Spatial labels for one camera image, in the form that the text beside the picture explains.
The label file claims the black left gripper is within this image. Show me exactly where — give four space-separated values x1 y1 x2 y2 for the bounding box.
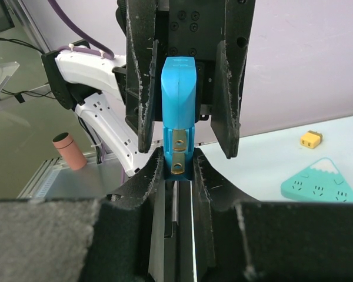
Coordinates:
126 1 255 159

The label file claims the blue plug adapter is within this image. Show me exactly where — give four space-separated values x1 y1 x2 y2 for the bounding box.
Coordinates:
161 56 197 181

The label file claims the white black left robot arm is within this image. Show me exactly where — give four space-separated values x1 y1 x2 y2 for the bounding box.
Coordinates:
42 1 255 180

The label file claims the yellow plug adapter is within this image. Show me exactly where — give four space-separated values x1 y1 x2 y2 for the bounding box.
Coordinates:
300 130 323 149

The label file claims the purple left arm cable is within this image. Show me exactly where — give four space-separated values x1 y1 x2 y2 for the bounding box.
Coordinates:
48 0 115 59

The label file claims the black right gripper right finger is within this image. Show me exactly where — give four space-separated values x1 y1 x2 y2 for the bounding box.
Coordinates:
192 149 353 281

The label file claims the slotted cable duct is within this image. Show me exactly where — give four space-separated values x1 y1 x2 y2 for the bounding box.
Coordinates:
17 157 66 199

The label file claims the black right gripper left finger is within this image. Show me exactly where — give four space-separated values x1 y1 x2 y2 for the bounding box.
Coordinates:
0 148 165 281

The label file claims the teal triangular power strip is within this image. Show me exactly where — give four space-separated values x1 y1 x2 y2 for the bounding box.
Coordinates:
281 157 353 203

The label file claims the pink cylinder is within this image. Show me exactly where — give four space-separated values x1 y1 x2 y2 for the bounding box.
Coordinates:
52 132 87 170

